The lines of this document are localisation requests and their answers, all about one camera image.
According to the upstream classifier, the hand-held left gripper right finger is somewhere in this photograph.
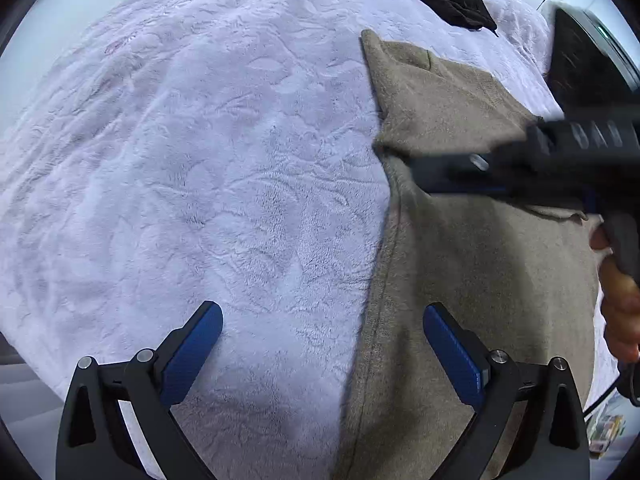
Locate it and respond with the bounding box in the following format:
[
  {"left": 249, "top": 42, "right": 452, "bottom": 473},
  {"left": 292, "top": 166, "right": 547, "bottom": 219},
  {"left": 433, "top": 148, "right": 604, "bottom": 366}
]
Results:
[{"left": 423, "top": 302, "right": 591, "bottom": 480}]

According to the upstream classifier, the colourful box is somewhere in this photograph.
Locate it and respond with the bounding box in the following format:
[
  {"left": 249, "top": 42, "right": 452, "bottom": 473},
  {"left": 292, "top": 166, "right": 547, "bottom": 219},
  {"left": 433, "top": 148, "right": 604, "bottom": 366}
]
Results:
[{"left": 587, "top": 412, "right": 627, "bottom": 455}]

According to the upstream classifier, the taupe knit sweater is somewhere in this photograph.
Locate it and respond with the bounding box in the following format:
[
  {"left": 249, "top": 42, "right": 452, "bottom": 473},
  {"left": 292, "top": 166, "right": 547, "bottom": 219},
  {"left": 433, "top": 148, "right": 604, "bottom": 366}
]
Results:
[{"left": 340, "top": 29, "right": 607, "bottom": 480}]

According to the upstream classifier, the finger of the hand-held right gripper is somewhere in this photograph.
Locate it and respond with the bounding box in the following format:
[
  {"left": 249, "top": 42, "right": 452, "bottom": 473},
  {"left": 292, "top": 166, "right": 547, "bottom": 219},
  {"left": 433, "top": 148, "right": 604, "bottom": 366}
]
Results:
[{"left": 407, "top": 150, "right": 538, "bottom": 200}]

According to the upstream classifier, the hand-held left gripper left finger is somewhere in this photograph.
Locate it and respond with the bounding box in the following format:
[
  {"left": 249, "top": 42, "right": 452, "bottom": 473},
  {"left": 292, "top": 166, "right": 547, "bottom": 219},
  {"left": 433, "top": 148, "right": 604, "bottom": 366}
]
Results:
[{"left": 56, "top": 301, "right": 224, "bottom": 480}]

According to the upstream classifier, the lavender embossed fleece blanket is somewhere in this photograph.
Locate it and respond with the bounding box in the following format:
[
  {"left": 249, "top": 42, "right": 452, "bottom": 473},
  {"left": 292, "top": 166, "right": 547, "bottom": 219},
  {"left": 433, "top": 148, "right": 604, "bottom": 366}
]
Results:
[{"left": 0, "top": 0, "right": 618, "bottom": 480}]

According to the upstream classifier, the black cable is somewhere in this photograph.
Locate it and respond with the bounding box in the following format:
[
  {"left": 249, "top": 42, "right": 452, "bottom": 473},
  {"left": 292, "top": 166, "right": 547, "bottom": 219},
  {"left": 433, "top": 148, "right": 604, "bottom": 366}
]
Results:
[{"left": 581, "top": 357, "right": 640, "bottom": 417}]

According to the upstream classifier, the dark device with green light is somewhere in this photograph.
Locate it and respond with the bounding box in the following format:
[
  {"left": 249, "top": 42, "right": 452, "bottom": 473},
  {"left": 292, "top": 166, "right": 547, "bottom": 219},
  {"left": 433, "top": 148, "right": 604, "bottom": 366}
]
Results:
[{"left": 546, "top": 1, "right": 640, "bottom": 123}]

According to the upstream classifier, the person's right hand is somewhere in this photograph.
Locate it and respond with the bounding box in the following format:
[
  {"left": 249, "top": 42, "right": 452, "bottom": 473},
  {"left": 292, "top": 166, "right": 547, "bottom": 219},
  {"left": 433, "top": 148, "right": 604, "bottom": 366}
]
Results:
[{"left": 589, "top": 227, "right": 640, "bottom": 367}]

